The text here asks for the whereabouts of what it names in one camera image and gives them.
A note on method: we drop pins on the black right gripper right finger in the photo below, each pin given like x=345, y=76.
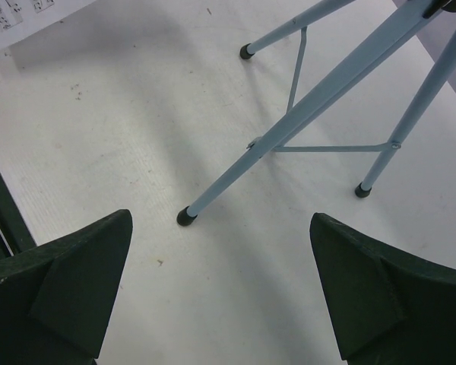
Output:
x=386, y=306

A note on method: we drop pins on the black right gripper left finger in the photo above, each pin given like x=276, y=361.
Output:
x=56, y=299

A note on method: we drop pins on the sheet music booklet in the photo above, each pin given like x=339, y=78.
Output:
x=20, y=19

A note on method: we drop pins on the light blue music stand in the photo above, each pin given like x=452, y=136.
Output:
x=386, y=39

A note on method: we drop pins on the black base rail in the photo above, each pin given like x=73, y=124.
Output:
x=15, y=236

